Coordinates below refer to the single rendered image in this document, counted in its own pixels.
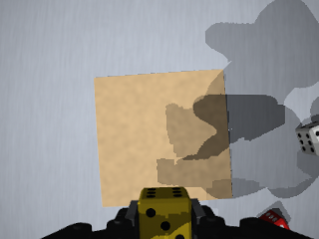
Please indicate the red die with white pips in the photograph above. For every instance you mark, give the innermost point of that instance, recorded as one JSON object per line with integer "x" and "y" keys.
{"x": 273, "y": 217}

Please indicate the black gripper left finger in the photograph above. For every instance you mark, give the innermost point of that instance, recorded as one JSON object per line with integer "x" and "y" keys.
{"x": 126, "y": 225}

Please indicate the yellow die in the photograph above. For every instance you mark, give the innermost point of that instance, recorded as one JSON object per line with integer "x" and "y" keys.
{"x": 165, "y": 213}

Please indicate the white die with black pips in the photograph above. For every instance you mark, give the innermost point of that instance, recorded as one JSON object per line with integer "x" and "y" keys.
{"x": 308, "y": 136}

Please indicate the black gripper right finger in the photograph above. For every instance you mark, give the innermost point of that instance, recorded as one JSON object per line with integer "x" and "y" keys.
{"x": 210, "y": 226}

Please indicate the tan flat mat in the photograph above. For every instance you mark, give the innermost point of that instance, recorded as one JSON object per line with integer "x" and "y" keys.
{"x": 162, "y": 130}

